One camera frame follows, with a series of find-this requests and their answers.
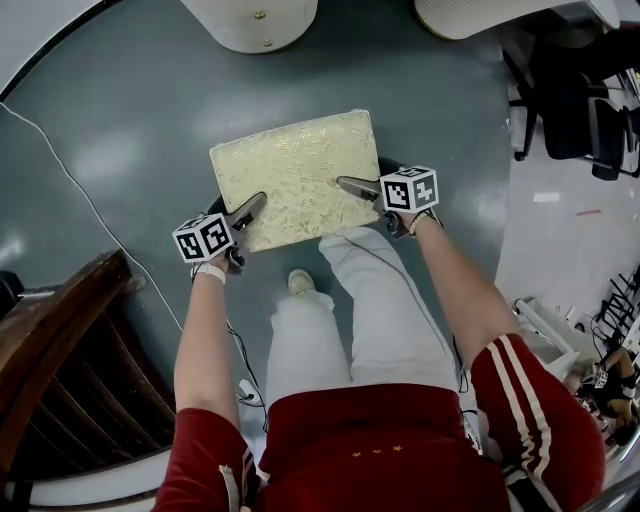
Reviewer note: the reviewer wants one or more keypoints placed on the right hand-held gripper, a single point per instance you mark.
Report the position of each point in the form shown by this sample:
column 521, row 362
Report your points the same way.
column 407, row 190

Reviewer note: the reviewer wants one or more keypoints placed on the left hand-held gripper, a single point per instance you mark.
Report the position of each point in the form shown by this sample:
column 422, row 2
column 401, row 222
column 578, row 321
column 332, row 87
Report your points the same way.
column 202, row 239

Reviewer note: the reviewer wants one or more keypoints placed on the cream gold cushioned stool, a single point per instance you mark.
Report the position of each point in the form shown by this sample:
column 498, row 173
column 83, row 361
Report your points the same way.
column 295, row 175

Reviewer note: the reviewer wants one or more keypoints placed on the white curved desk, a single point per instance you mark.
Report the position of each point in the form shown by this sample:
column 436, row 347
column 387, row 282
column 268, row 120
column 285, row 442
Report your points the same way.
column 250, row 25

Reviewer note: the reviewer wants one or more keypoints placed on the person's right forearm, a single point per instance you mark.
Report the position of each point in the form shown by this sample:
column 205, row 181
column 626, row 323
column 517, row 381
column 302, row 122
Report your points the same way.
column 460, row 290

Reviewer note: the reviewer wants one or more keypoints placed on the person's left forearm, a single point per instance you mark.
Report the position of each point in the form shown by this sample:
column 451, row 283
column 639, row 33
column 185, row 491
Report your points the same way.
column 205, row 350

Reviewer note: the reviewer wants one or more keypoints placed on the white wristband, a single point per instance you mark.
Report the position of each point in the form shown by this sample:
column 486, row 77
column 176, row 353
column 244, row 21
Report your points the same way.
column 216, row 274

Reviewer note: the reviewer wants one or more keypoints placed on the person's left shoe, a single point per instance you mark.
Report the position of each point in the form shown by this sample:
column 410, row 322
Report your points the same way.
column 301, row 282

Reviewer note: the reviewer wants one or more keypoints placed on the white trousers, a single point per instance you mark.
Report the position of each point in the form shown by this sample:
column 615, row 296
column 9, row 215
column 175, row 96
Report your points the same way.
column 380, row 320

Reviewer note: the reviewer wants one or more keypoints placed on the white plug adapter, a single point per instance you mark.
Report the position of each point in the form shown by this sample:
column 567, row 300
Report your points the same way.
column 249, row 391

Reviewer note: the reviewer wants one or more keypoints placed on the dark wooden chair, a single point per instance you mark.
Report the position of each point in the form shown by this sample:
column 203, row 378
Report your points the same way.
column 60, row 320

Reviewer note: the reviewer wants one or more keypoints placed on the black office chair with headrest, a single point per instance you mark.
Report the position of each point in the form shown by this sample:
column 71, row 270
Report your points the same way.
column 555, row 75

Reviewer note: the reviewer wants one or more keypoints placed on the red floor tape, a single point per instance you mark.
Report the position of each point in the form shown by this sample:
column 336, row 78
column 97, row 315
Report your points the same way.
column 589, row 212

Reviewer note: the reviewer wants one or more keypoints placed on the black floor device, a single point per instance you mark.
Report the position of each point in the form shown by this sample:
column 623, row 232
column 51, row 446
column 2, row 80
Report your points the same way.
column 9, row 295

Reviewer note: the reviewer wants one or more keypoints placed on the black metal rack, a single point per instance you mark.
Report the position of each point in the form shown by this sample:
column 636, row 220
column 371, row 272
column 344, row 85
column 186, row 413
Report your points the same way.
column 620, row 305

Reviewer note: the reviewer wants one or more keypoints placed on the red striped shirt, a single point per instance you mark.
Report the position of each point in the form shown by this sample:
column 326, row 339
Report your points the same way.
column 375, row 465

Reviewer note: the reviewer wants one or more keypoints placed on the white metal frame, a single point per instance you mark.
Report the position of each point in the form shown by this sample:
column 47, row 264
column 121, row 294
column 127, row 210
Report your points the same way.
column 550, row 345

